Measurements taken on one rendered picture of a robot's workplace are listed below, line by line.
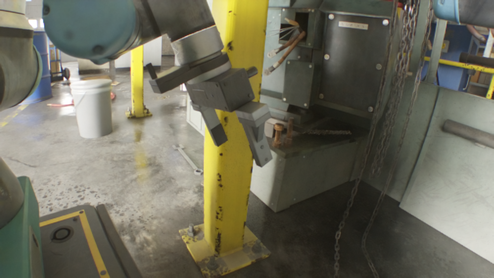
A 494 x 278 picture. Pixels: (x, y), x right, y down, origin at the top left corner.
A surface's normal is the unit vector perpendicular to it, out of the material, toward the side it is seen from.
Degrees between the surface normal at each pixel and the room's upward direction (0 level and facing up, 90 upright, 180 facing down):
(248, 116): 113
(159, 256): 0
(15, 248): 0
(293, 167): 90
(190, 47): 101
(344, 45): 90
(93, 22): 90
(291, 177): 90
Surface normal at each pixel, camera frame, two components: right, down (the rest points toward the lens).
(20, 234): 0.07, -0.92
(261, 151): 0.56, 0.24
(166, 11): 0.38, 0.62
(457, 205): -0.86, 0.14
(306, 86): -0.64, 0.25
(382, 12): -0.40, -0.47
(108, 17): 0.29, 0.39
